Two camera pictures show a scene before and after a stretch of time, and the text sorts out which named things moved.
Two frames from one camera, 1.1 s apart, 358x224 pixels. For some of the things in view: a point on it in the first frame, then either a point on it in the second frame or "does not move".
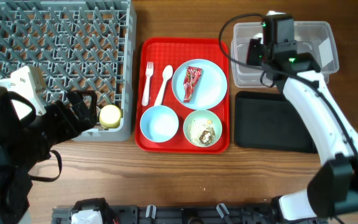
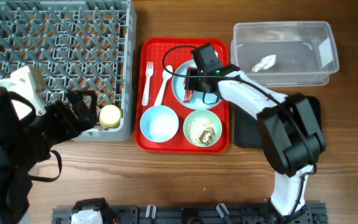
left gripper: [68, 129] does not move
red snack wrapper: [192, 75] does not move
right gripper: [253, 46] -> [191, 84]
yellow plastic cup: [110, 116] does not move
